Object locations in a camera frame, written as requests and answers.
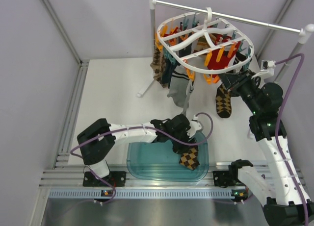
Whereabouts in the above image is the teal plastic basin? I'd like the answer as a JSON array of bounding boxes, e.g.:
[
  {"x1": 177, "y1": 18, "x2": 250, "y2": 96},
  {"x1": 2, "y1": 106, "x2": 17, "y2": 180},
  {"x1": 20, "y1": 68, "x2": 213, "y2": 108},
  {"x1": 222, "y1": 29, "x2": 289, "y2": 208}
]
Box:
[{"x1": 127, "y1": 140, "x2": 209, "y2": 182}]

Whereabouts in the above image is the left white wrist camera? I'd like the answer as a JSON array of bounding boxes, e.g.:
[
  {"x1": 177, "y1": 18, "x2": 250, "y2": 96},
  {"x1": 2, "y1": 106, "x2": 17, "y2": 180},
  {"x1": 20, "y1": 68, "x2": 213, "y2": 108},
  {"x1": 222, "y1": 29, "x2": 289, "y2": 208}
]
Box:
[{"x1": 186, "y1": 115, "x2": 204, "y2": 139}]

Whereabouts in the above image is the white drying rack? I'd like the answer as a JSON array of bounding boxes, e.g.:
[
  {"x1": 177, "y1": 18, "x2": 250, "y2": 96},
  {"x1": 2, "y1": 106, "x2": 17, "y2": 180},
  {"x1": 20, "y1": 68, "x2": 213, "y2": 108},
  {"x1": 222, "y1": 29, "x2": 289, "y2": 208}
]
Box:
[{"x1": 136, "y1": 0, "x2": 314, "y2": 140}]

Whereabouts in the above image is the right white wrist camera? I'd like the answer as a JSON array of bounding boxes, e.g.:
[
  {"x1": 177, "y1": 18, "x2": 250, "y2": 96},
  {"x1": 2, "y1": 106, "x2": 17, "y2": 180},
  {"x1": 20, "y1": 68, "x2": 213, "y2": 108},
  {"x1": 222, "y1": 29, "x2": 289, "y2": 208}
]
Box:
[{"x1": 261, "y1": 60, "x2": 276, "y2": 79}]

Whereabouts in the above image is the brown argyle sock back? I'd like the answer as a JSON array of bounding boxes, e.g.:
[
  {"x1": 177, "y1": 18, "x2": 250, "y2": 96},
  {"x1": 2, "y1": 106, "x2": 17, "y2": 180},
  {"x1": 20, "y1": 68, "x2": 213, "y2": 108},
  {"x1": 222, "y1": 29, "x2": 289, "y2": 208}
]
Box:
[{"x1": 179, "y1": 146, "x2": 200, "y2": 171}]

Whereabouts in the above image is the red sock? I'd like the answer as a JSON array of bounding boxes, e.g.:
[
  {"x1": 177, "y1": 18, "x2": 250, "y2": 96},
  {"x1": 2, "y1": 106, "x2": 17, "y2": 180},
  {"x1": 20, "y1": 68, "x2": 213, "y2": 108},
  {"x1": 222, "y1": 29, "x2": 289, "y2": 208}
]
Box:
[{"x1": 208, "y1": 48, "x2": 236, "y2": 71}]

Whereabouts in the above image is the brown argyle sock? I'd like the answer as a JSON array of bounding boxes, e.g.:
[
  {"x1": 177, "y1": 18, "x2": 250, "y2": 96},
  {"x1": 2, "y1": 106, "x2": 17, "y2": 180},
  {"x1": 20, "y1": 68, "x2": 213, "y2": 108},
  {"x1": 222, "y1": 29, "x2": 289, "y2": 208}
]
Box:
[
  {"x1": 179, "y1": 146, "x2": 200, "y2": 171},
  {"x1": 215, "y1": 84, "x2": 232, "y2": 118}
]

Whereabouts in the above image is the purple cable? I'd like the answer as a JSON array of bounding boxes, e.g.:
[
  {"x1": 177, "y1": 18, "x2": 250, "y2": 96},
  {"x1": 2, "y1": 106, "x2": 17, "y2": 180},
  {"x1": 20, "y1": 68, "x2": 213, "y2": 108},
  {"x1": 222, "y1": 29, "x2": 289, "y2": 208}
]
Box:
[
  {"x1": 70, "y1": 112, "x2": 213, "y2": 204},
  {"x1": 273, "y1": 53, "x2": 310, "y2": 226}
]

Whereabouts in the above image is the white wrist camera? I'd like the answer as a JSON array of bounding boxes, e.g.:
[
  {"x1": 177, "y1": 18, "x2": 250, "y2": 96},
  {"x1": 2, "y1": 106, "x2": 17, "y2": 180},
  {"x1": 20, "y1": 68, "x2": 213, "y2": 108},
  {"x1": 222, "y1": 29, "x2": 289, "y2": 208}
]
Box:
[
  {"x1": 261, "y1": 60, "x2": 276, "y2": 79},
  {"x1": 186, "y1": 115, "x2": 204, "y2": 139}
]

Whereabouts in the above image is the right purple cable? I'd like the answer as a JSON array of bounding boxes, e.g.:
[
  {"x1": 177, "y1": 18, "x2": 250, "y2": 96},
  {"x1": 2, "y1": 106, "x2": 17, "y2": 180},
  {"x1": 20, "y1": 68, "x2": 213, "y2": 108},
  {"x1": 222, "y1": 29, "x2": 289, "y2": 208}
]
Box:
[{"x1": 273, "y1": 53, "x2": 310, "y2": 226}]

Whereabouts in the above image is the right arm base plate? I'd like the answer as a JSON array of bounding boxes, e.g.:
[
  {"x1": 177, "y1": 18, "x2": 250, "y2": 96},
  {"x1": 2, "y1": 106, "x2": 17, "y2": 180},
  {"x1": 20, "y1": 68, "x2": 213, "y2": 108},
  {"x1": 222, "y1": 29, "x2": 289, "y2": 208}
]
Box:
[{"x1": 212, "y1": 171, "x2": 241, "y2": 188}]

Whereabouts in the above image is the grey striped sock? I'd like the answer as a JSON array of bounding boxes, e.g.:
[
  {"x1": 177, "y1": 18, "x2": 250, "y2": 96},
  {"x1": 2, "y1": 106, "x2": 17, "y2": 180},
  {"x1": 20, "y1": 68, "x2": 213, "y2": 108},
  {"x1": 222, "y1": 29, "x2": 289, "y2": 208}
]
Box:
[
  {"x1": 167, "y1": 66, "x2": 189, "y2": 108},
  {"x1": 182, "y1": 79, "x2": 195, "y2": 116}
]

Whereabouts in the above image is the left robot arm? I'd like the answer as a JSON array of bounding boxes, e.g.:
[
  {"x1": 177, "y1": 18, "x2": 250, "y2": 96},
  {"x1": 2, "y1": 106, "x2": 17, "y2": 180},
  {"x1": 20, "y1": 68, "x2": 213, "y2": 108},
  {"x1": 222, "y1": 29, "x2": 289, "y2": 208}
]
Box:
[{"x1": 77, "y1": 114, "x2": 202, "y2": 185}]

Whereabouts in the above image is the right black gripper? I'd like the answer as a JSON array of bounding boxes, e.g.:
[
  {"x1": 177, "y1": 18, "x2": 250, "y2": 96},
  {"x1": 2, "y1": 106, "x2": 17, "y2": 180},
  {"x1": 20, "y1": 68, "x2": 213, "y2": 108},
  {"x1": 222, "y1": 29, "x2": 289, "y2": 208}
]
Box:
[{"x1": 219, "y1": 69, "x2": 262, "y2": 115}]

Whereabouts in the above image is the brown patterned hanging sock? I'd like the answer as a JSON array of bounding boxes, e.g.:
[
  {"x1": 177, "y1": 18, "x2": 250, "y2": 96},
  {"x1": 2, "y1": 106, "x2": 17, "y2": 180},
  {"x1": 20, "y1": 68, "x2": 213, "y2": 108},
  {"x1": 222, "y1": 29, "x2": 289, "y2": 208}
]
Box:
[{"x1": 150, "y1": 48, "x2": 167, "y2": 88}]

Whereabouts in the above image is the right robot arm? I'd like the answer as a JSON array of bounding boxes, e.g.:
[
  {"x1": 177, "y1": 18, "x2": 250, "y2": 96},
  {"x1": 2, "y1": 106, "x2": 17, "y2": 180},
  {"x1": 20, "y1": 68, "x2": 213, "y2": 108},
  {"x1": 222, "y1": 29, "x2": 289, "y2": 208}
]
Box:
[{"x1": 220, "y1": 70, "x2": 314, "y2": 226}]

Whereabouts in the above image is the brown argyle sock front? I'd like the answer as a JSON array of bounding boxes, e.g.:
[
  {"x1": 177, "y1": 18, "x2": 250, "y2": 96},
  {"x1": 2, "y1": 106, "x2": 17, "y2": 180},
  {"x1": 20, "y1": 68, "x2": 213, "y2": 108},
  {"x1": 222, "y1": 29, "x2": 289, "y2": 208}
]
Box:
[{"x1": 215, "y1": 84, "x2": 232, "y2": 118}]

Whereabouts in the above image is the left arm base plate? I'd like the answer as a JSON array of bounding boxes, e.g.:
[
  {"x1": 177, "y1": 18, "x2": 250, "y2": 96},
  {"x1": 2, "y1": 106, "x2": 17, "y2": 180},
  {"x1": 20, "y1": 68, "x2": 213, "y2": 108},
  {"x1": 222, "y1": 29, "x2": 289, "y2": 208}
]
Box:
[{"x1": 82, "y1": 171, "x2": 126, "y2": 187}]

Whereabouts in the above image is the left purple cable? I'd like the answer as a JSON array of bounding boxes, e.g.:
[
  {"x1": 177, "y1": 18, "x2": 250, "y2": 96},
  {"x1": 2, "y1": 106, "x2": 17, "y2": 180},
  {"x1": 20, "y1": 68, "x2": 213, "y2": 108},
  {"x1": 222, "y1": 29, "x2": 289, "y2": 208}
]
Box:
[{"x1": 70, "y1": 112, "x2": 213, "y2": 204}]

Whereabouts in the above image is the white oval clip hanger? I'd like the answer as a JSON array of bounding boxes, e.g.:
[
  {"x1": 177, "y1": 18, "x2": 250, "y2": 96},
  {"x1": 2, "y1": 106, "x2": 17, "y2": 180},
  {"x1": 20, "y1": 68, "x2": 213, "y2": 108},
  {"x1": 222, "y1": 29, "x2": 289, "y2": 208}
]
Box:
[{"x1": 156, "y1": 11, "x2": 255, "y2": 75}]

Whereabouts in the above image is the perforated cable duct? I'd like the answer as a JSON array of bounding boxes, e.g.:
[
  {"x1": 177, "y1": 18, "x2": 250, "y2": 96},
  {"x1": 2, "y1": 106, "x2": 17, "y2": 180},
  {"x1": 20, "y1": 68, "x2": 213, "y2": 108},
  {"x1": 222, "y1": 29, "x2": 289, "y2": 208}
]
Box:
[{"x1": 49, "y1": 188, "x2": 248, "y2": 201}]

